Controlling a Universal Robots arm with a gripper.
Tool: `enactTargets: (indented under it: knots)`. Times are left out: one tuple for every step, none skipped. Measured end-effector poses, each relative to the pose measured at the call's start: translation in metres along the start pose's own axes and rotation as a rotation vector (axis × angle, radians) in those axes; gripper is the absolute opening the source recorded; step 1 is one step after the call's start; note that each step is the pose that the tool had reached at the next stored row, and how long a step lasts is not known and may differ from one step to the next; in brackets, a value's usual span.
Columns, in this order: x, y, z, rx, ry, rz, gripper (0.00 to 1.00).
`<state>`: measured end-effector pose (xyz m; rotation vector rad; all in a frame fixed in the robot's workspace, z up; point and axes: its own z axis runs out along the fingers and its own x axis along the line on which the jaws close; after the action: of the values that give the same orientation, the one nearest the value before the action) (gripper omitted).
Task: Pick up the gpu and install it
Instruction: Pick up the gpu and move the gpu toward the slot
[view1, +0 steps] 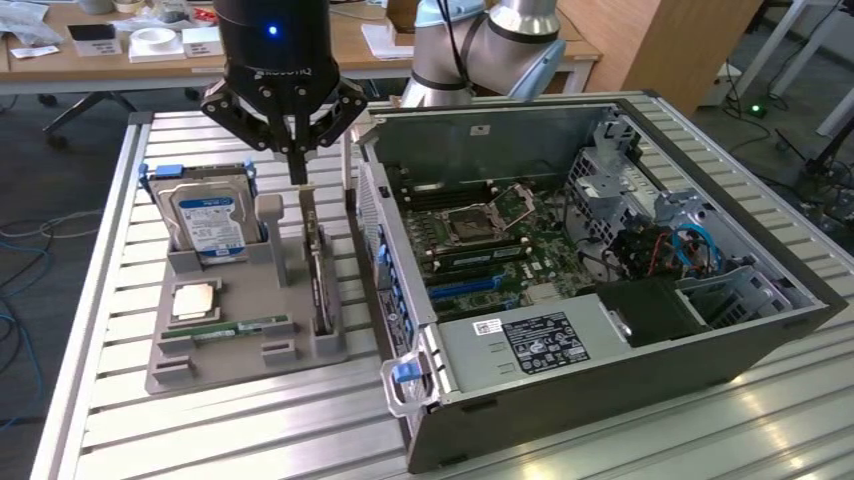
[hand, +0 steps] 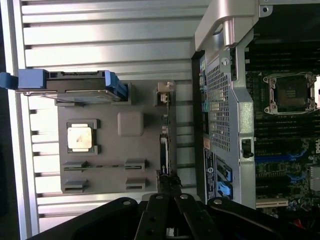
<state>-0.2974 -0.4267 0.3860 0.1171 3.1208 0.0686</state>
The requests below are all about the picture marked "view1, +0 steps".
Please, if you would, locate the CPU socket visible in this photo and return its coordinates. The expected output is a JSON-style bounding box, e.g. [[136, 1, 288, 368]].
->
[[440, 203, 500, 247]]

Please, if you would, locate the white table frame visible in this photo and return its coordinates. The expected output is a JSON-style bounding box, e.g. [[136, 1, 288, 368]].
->
[[725, 0, 854, 139]]

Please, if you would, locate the white tape roll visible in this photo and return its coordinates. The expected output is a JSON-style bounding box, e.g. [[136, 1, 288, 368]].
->
[[129, 27, 176, 51]]

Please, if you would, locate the slanted metal drive cage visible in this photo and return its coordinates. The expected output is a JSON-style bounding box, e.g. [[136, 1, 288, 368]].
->
[[672, 263, 802, 331]]

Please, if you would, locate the black equipment stand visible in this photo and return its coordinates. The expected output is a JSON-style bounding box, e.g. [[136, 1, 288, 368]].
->
[[772, 97, 854, 216]]

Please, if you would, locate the silver CPU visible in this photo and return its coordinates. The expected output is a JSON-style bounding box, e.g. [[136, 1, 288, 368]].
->
[[169, 282, 220, 321]]

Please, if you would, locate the grey power supply unit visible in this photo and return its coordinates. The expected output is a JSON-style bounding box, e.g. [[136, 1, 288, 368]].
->
[[433, 293, 632, 394]]

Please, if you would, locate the blue floor cable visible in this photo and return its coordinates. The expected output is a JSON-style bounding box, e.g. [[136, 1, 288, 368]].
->
[[0, 239, 53, 431]]

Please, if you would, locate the open grey PC case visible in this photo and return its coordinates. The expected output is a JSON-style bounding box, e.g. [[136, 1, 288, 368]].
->
[[337, 89, 850, 475]]

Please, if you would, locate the plain white box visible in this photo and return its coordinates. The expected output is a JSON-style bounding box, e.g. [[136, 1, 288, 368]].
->
[[180, 25, 222, 58]]

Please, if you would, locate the perforated metal disk bay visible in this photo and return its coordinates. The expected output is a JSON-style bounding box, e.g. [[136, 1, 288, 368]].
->
[[564, 144, 668, 236]]

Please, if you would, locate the green RAM stick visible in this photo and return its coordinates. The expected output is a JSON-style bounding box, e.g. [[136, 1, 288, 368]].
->
[[161, 313, 293, 342]]

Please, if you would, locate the silver chipset heatsink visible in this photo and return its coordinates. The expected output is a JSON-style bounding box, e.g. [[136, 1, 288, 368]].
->
[[523, 285, 561, 307]]

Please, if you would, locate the clear plastic bag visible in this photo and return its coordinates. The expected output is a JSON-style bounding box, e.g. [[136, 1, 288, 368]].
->
[[0, 2, 66, 47]]

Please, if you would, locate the black plastic shroud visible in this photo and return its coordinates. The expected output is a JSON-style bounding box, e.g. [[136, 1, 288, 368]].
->
[[595, 276, 712, 349]]

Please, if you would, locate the white paper stack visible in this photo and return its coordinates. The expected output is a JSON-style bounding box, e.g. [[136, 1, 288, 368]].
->
[[361, 22, 419, 61]]

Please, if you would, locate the low-profile graphics card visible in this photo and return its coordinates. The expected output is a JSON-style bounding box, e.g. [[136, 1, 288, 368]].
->
[[294, 183, 339, 337]]

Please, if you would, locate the black chair base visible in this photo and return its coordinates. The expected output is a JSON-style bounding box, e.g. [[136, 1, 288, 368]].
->
[[37, 89, 201, 147]]

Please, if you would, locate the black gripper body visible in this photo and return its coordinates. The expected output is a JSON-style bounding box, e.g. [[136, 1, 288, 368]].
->
[[213, 0, 343, 101]]

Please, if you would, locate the wooden desk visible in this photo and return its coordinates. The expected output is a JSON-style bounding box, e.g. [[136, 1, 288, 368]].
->
[[0, 0, 605, 109]]

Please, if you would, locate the blue expansion slot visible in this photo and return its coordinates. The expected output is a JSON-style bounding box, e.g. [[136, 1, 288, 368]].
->
[[424, 272, 509, 304]]

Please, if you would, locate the grey parts rack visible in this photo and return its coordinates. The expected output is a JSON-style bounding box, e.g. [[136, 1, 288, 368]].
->
[[144, 193, 352, 396]]

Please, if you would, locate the white label card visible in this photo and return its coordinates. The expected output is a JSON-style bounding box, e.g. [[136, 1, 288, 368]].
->
[[8, 44, 61, 60]]

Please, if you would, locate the blue wire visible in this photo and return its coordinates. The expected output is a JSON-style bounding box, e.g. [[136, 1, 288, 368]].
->
[[668, 223, 727, 277]]

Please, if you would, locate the flat white box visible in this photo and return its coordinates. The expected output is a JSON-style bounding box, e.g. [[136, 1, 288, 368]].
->
[[125, 38, 188, 65]]

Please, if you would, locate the hard disk with blue rails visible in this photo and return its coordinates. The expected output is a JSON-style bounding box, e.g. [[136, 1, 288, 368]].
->
[[136, 158, 262, 266]]

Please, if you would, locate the metal socket cover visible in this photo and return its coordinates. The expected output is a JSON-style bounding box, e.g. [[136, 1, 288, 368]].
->
[[489, 181, 545, 232]]

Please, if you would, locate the wooden cabinet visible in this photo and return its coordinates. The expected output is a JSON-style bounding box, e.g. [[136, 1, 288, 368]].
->
[[556, 0, 766, 115]]

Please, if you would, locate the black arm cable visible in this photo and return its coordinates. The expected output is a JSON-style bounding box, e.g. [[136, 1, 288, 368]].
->
[[433, 0, 472, 90]]

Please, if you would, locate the white box with black top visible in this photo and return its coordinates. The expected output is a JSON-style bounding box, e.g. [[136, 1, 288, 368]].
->
[[66, 23, 125, 58]]

